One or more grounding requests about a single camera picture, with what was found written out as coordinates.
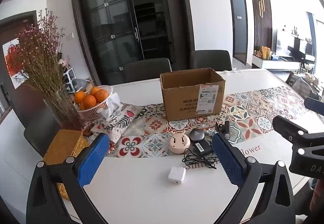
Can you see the person's right hand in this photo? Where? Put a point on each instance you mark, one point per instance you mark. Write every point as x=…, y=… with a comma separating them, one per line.
x=318, y=196

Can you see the white plastic fruit basket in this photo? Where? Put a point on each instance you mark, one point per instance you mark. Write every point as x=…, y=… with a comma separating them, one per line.
x=98, y=109

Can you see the yellow woven box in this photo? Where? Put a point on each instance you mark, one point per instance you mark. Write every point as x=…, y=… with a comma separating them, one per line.
x=64, y=145

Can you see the pink round toy head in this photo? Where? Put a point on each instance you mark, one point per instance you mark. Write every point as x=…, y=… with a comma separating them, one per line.
x=179, y=143

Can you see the gold wall ornament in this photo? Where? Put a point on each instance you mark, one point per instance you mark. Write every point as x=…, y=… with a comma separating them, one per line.
x=261, y=6

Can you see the grey earbud case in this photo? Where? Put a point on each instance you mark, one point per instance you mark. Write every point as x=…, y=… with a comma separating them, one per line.
x=197, y=134

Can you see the white patterned tablecloth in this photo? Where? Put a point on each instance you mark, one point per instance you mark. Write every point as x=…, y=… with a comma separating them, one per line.
x=141, y=201

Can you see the orange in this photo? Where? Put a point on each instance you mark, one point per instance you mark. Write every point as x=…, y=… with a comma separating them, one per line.
x=81, y=106
x=101, y=95
x=89, y=101
x=80, y=96
x=95, y=90

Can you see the black television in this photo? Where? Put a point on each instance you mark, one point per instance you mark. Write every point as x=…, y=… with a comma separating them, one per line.
x=301, y=48

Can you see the white sideboard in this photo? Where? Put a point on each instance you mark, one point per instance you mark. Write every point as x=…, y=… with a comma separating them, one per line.
x=276, y=63

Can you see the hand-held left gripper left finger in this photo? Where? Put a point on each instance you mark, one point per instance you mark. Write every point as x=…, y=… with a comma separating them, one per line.
x=93, y=160

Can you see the small white blue figurine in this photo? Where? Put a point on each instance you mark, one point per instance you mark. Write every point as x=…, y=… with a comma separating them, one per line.
x=210, y=133

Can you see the dark chair with cushion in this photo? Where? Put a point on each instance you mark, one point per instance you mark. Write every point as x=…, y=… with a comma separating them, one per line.
x=302, y=85

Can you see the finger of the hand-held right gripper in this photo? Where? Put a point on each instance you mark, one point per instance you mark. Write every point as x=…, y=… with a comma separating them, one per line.
x=315, y=105
x=288, y=129

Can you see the dark interior door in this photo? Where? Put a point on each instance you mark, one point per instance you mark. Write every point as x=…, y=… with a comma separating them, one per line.
x=239, y=26

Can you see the red door decoration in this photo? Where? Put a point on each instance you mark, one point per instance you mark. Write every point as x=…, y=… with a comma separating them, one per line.
x=14, y=58

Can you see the brown wooden door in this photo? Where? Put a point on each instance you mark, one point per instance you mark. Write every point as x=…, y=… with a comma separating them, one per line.
x=15, y=87

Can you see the yellow boxes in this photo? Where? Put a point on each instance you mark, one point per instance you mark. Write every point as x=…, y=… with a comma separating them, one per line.
x=265, y=52

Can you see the cluttered white shelf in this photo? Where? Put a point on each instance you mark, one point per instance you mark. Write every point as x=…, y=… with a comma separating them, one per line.
x=72, y=77

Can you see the dark grey chair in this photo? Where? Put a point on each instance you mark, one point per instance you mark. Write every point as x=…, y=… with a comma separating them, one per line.
x=146, y=71
x=211, y=60
x=40, y=130

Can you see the brown cardboard box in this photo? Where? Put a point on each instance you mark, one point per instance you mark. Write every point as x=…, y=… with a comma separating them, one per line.
x=182, y=102

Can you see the dark glass cabinet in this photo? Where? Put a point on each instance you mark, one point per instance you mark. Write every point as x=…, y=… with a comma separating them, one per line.
x=131, y=24

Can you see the glass vase with dried flowers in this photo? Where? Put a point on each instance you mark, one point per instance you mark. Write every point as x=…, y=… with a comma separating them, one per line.
x=43, y=62

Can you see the floral fabric tissue cover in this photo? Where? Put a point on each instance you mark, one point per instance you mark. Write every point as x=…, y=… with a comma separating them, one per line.
x=121, y=119

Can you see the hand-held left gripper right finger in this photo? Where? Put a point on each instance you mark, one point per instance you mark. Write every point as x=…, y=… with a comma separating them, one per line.
x=227, y=160

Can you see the white square charger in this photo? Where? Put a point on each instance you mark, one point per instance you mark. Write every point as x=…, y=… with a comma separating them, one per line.
x=176, y=175

